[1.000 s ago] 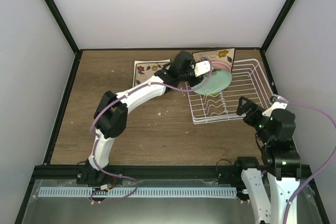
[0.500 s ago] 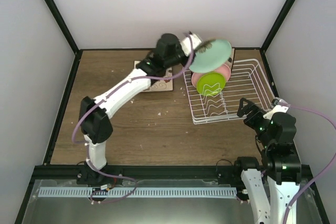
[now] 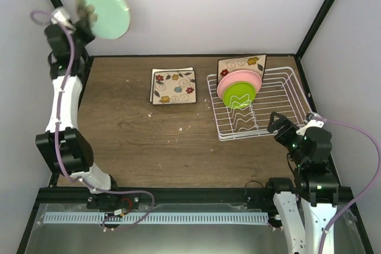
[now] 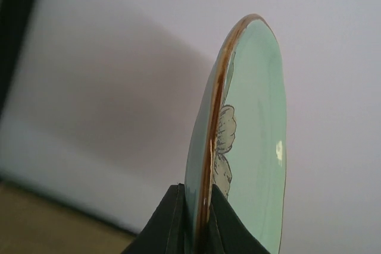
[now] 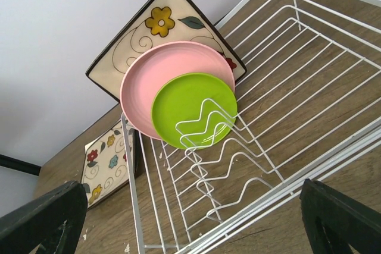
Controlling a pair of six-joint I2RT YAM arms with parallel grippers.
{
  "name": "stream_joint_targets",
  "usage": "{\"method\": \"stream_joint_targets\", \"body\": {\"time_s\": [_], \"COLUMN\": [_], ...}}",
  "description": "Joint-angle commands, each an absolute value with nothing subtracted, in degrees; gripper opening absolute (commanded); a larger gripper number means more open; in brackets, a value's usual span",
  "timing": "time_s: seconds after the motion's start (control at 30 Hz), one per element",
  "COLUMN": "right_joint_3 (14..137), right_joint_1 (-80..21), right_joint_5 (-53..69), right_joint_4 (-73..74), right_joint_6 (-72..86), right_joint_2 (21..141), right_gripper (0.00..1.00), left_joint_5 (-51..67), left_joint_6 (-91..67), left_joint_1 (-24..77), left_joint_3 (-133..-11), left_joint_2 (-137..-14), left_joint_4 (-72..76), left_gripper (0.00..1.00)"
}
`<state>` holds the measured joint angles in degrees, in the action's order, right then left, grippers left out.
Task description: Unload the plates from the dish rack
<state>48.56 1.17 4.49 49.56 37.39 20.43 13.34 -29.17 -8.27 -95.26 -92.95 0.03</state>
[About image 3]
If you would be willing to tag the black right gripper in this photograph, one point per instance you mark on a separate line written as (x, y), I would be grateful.
(289, 128)

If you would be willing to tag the plain white square plate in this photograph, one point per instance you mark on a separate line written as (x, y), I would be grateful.
(153, 84)

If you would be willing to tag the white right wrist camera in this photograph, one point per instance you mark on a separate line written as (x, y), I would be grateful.
(312, 119)

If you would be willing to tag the white wire dish rack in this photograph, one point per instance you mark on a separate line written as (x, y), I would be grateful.
(281, 92)

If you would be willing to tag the mint green floral plate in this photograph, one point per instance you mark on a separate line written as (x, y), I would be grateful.
(107, 19)

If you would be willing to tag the floral square plate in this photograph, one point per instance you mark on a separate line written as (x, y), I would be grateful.
(175, 87)
(256, 63)

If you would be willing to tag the floral square plate front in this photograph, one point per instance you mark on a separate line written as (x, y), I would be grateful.
(175, 87)

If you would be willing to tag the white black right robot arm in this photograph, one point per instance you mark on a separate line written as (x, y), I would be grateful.
(307, 203)

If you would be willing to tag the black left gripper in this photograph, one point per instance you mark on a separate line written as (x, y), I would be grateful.
(86, 29)

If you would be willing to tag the black aluminium frame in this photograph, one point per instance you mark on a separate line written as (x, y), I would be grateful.
(261, 199)

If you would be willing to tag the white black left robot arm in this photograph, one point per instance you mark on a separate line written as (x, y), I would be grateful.
(141, 148)

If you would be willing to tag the lime green round plate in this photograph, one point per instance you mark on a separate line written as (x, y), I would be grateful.
(239, 95)

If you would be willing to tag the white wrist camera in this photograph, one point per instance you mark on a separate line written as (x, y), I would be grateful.
(312, 119)
(61, 16)

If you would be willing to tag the white slotted cable duct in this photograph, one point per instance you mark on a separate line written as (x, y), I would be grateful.
(239, 218)

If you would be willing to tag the pink round plate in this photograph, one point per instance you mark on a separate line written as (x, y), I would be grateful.
(248, 76)

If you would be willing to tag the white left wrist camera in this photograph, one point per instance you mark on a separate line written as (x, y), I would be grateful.
(61, 16)

